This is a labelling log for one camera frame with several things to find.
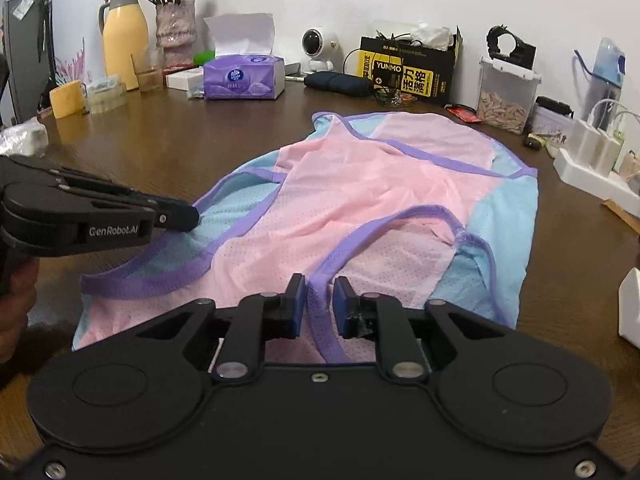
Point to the white power strip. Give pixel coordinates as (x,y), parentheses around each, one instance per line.
(612,187)

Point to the green tube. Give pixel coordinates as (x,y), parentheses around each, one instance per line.
(203,57)

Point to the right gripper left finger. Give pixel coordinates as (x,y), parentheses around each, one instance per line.
(246,328)

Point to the yellow black cardboard box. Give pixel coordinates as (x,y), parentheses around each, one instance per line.
(406,65)

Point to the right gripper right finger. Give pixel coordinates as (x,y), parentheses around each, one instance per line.
(382,319)

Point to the blue water bottle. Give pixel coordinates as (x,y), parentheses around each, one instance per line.
(606,79)

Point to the person left hand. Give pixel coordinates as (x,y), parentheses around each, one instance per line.
(15,306)

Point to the yellow cup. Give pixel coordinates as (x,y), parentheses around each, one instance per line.
(67,99)

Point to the clear container with lid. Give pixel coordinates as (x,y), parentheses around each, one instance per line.
(507,94)

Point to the small drinking glass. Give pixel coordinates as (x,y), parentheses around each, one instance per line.
(148,67)

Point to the yellow thermos jug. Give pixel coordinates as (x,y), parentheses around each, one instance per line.
(124,34)

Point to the white security camera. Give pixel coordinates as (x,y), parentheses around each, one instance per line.
(320,46)

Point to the purple tissue pack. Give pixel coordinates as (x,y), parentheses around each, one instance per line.
(244,67)

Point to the glass vase with flowers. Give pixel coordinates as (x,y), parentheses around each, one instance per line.
(167,15)

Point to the white flat box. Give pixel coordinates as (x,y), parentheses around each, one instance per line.
(185,80)

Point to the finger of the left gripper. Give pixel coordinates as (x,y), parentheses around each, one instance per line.
(174,215)
(145,197)

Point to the dark navy pouch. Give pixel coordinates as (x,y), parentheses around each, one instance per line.
(344,84)

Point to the red snack packet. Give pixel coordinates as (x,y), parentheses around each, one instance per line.
(464,113)

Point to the white plastic bag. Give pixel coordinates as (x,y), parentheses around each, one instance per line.
(28,139)

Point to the white phone stand base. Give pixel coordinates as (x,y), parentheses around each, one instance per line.
(629,308)

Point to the pink blue purple mesh vest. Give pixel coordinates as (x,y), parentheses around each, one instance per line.
(414,206)

